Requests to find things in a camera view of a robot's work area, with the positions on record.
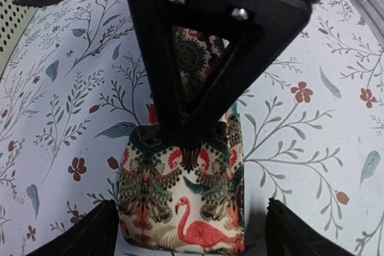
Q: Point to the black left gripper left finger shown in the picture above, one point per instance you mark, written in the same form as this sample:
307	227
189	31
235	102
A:
96	235

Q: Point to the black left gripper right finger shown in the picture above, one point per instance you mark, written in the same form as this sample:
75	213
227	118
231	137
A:
287	234

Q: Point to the cream floral patterned tie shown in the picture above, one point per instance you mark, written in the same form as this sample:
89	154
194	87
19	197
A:
181	200

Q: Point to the pale green perforated basket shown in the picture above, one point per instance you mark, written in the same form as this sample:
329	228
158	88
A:
14	21

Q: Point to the floral patterned table mat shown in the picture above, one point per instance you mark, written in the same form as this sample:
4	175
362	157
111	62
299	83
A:
75	88

